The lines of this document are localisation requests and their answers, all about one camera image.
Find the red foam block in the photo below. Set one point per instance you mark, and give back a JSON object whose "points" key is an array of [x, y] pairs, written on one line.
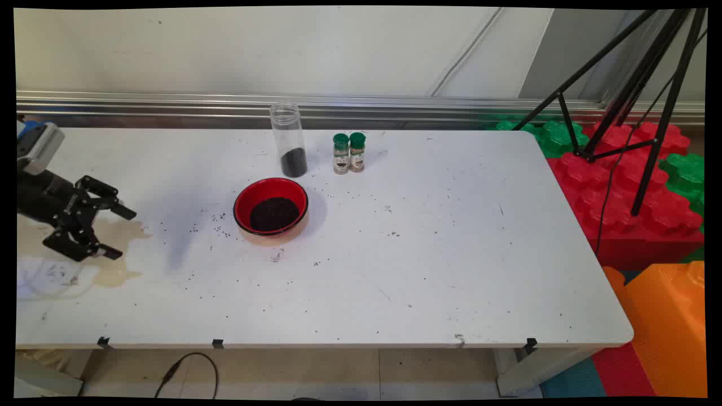
{"points": [[620, 225]]}

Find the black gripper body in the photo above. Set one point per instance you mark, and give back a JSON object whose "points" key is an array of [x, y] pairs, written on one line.
{"points": [[48, 194]]}

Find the white metal table leg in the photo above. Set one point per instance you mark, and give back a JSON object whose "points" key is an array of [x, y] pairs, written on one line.
{"points": [[536, 369]]}

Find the green cap spice bottle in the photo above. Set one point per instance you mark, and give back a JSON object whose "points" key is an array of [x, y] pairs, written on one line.
{"points": [[357, 158], [340, 160]]}

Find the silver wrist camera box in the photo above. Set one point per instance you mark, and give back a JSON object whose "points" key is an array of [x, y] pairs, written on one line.
{"points": [[40, 148]]}

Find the red bowl black rim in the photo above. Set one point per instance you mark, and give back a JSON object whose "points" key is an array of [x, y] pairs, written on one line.
{"points": [[254, 194]]}

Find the clear plastic jar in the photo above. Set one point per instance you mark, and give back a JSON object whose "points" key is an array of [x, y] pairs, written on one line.
{"points": [[287, 129]]}

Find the orange foam block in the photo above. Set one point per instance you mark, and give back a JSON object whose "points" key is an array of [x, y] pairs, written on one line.
{"points": [[665, 327]]}

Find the black tripod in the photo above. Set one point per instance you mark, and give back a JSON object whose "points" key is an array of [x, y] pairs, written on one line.
{"points": [[667, 113]]}

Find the blue object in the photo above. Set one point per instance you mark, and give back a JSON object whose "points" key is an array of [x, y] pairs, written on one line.
{"points": [[25, 127]]}

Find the red floor mat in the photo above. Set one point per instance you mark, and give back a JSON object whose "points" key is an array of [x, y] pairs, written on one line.
{"points": [[620, 372]]}

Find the teal floor mat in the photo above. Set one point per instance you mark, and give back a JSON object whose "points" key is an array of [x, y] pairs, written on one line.
{"points": [[572, 380]]}

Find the black seeds pile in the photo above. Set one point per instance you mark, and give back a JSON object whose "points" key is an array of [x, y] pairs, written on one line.
{"points": [[274, 214], [294, 162]]}

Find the aluminium wall rail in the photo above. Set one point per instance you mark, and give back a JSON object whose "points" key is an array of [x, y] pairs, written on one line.
{"points": [[169, 104]]}

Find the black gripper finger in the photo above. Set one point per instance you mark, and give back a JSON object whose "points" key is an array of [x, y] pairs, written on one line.
{"points": [[104, 194], [73, 239]]}

